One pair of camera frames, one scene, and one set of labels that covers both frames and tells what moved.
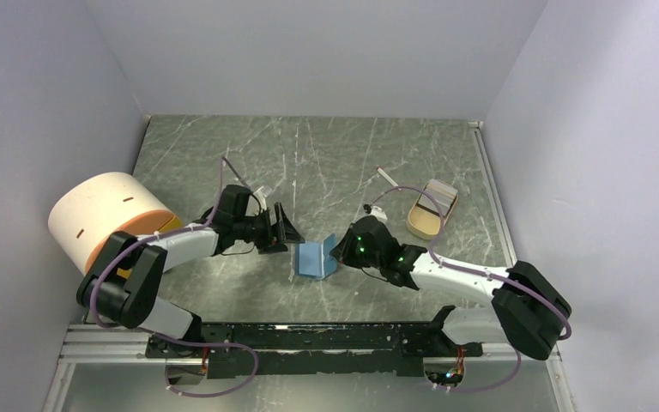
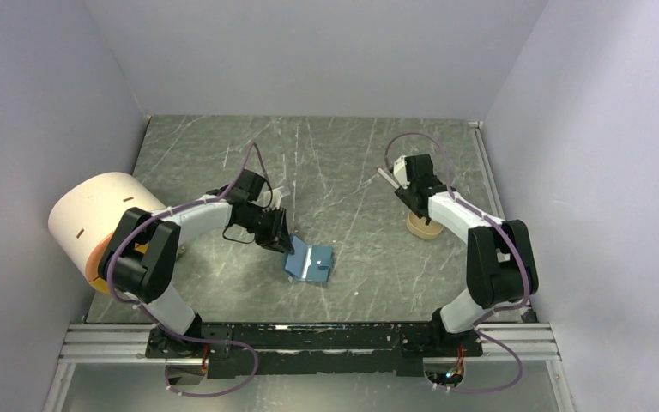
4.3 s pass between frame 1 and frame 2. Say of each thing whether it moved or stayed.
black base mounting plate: stayed
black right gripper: moved
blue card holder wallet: moved
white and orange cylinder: stayed
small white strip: stayed
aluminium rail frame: stayed
